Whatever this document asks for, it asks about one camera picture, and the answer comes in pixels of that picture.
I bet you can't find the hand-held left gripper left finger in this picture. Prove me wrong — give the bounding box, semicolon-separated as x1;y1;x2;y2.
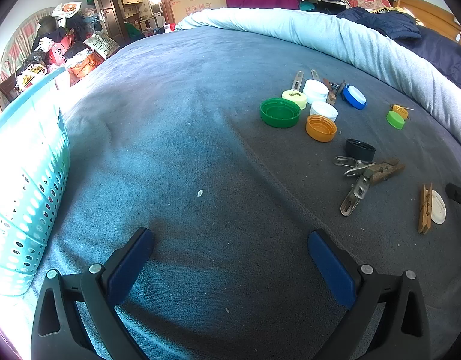
30;227;154;360

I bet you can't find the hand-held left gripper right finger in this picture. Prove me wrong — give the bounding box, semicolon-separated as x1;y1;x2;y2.
307;229;431;360

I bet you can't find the light wooden clothespin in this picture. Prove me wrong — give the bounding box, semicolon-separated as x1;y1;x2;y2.
418;182;434;235

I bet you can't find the flat white lid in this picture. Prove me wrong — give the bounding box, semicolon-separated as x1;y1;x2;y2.
430;190;447;226

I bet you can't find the dark wooden clothespin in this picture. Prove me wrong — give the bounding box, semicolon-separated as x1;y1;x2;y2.
322;78;346;106
365;158;406;185

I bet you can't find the small green bottle cap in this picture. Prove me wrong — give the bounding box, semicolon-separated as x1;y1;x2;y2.
386;110;406;130

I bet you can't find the black bottle cap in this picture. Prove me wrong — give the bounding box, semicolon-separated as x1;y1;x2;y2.
346;139;376;162

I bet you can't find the navy quilt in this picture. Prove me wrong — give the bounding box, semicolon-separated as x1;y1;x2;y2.
395;26;461;94

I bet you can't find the turquoise perforated plastic basket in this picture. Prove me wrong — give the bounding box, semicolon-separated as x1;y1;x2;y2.
0;67;71;297

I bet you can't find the large orange bottle cap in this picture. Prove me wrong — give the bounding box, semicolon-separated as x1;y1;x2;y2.
306;115;338;143

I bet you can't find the blue bottle cap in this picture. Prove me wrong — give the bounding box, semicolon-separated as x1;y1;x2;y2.
342;85;368;110

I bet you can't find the blue fleece blanket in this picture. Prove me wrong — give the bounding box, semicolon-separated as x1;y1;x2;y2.
0;26;461;360

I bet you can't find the large green bottle cap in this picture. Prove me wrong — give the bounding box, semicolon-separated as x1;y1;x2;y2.
260;98;301;128

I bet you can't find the lime green bottle cap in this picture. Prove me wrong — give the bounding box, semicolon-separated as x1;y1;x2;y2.
282;89;308;110

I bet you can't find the wooden headboard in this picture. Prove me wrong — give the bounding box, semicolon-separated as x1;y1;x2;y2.
393;0;461;51

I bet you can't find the navy jacket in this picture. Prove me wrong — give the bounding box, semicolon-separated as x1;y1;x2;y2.
336;9;422;40

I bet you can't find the large white bottle cap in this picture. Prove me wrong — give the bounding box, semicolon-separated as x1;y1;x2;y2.
303;79;330;104

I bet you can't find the pile of bags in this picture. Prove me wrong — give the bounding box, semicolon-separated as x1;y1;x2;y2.
16;2;120;91

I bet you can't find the light blue rolled blanket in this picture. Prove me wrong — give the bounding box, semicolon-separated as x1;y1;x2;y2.
173;7;461;147

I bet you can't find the pink striped mattress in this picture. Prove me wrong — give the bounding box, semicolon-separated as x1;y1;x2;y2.
0;7;58;83

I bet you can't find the brown wooden door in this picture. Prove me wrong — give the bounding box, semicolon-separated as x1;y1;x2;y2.
87;0;128;46

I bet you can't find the plain cardboard box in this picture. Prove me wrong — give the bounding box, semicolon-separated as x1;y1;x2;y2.
171;0;228;25

